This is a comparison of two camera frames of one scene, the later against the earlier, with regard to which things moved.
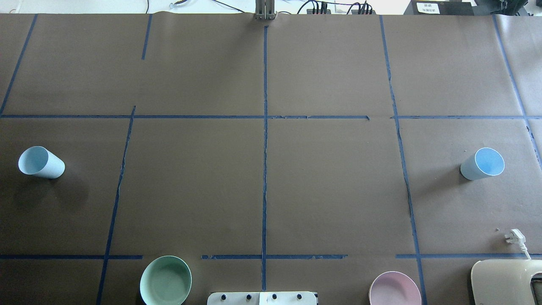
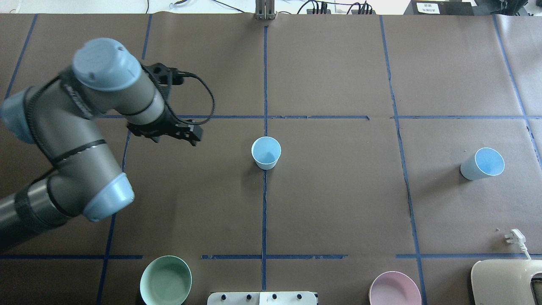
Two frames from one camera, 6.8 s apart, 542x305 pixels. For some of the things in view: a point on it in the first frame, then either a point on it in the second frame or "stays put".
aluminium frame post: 265,9 stays put
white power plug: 516,237 stays put
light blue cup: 38,160 → 266,151
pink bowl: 394,288 stays put
